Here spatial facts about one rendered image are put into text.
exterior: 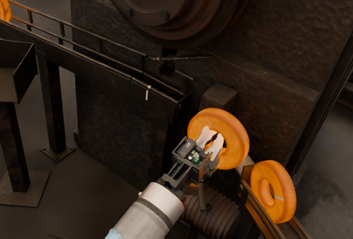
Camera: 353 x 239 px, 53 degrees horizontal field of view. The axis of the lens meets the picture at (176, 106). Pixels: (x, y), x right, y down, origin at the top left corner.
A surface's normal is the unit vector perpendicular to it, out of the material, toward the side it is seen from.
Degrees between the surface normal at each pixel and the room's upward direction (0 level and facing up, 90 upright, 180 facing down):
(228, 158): 89
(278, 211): 90
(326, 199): 0
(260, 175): 90
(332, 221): 0
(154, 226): 43
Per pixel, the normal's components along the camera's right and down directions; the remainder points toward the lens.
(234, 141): -0.58, 0.44
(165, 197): 0.17, -0.48
